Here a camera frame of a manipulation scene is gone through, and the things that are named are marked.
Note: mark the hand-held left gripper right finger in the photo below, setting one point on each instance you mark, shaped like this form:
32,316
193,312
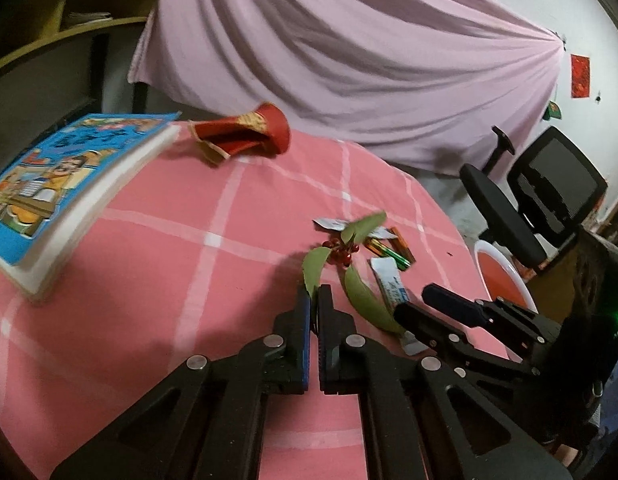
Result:
325,350

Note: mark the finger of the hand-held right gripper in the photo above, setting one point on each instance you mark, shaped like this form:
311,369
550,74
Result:
424,327
451,305

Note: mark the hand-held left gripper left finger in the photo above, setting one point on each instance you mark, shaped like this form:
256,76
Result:
305,350

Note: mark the orange bin with white rim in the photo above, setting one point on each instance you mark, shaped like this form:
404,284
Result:
499,270

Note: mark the white and blue long packet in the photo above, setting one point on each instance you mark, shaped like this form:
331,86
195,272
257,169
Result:
389,280

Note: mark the artificial cherry sprig with leaves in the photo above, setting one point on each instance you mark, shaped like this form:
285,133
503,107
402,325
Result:
361,290

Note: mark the small white sachet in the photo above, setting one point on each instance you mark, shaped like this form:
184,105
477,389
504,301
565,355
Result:
384,233
329,224

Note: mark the brown wooden counter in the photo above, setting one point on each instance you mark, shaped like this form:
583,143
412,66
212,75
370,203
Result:
554,280

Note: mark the black office chair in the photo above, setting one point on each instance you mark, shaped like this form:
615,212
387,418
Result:
554,185

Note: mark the pink plaid tablecloth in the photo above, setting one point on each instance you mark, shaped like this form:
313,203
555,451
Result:
164,285

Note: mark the red paper cup wrapper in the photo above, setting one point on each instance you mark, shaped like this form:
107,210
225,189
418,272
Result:
249,130

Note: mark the pink hanging sheet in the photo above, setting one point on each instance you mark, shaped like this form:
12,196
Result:
339,50

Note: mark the blue picture book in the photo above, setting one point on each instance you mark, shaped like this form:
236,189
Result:
64,175

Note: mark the wooden shelf desk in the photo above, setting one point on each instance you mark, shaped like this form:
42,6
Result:
79,45

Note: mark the green and red wall ornament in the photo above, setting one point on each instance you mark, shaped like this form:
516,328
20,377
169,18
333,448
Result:
552,110

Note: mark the red square wall poster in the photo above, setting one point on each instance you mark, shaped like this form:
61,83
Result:
580,75

